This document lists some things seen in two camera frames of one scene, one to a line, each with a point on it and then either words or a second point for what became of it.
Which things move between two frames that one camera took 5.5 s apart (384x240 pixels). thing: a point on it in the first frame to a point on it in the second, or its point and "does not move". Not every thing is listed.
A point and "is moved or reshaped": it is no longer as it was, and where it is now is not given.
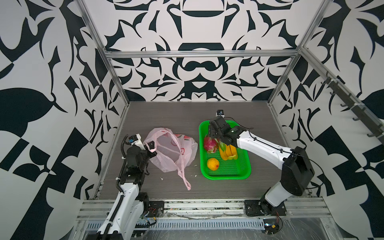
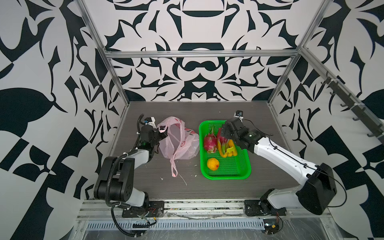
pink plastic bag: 174,152 is moved or reshaped
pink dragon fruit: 221,144 does not move
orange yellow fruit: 213,164 does not move
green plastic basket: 237,169 does not move
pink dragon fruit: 210,145 does not move
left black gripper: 147,149 to 163,134
